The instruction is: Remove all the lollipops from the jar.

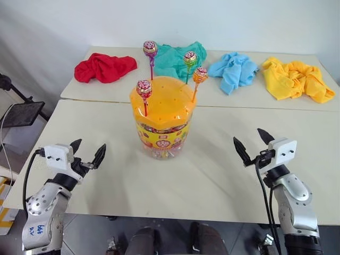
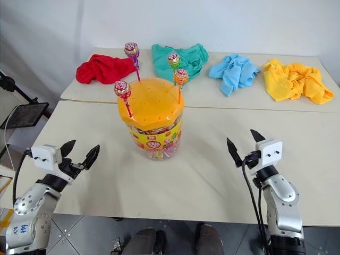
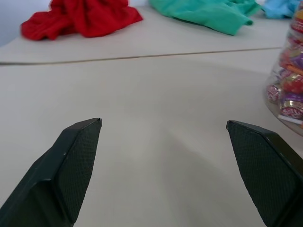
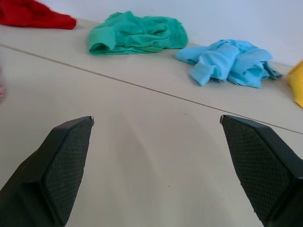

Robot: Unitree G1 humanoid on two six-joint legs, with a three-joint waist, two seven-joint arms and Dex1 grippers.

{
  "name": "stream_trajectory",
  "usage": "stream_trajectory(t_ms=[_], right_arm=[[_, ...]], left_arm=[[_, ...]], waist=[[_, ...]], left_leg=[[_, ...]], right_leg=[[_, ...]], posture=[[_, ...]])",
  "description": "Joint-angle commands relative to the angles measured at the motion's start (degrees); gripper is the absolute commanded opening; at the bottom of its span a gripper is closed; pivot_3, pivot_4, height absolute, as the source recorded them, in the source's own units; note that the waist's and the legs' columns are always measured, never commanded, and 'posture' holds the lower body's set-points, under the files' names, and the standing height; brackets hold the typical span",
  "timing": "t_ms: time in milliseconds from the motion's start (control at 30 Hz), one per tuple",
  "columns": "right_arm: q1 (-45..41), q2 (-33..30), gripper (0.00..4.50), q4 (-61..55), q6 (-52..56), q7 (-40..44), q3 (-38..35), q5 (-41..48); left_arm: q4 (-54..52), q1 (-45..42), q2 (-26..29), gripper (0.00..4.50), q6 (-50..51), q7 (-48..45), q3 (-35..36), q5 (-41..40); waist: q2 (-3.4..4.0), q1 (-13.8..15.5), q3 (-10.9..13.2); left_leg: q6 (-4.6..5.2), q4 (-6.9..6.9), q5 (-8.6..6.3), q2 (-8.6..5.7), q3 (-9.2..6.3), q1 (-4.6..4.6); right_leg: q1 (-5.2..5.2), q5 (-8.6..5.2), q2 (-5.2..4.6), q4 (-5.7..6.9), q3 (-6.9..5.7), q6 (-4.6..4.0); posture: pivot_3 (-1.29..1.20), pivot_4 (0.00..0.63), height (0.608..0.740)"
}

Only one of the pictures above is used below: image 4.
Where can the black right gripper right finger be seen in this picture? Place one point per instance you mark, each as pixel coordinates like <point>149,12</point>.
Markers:
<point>262,170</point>

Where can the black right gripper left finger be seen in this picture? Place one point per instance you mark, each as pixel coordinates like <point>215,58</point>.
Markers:
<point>47,175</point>

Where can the yellow cloth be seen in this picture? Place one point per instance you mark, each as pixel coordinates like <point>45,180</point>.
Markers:
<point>297,82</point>

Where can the pink blurred object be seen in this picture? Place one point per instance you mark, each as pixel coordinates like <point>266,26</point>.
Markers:
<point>1,91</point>

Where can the light blue crumpled cloth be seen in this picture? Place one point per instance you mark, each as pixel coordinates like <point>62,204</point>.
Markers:
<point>227,62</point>

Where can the red crumpled cloth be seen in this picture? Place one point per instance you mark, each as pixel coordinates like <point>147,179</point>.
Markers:
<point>33,15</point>

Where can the green crumpled cloth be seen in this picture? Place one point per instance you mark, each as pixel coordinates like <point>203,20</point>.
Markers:
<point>139,33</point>

